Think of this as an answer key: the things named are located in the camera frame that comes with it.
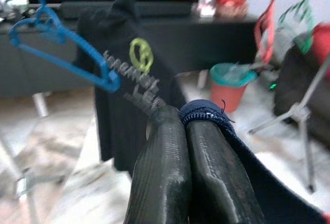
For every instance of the black shirt green logo print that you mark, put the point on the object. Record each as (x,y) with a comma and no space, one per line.
(116,131)

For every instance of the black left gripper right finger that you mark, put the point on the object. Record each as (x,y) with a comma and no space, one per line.
(216,177)

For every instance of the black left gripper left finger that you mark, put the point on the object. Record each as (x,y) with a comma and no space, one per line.
(162,169)

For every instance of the navy shirt red stripe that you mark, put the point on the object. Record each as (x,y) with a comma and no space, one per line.
(270,188)

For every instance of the black soundbar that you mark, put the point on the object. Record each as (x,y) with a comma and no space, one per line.
(159,9)

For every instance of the green plastic clothes hanger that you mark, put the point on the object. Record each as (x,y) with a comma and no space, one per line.
(306,43)

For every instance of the teal bin liner bag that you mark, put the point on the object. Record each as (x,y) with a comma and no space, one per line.
(232,77)

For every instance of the red plastic clothes hanger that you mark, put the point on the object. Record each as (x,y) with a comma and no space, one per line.
(268,53)

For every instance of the dark grey fabric sofa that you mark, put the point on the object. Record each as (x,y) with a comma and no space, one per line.
(291,92)

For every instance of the black television console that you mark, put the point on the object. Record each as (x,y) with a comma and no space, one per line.
(206,40)

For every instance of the red cushion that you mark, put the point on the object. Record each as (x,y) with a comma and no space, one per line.
(322,43)

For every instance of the silver metal clothes rack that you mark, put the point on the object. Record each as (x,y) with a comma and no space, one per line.
(299,111)

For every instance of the blue plastic clothes hanger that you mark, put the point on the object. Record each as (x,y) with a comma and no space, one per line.
(85,51)

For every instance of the orange waste bin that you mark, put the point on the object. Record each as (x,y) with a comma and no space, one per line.
(227,97)

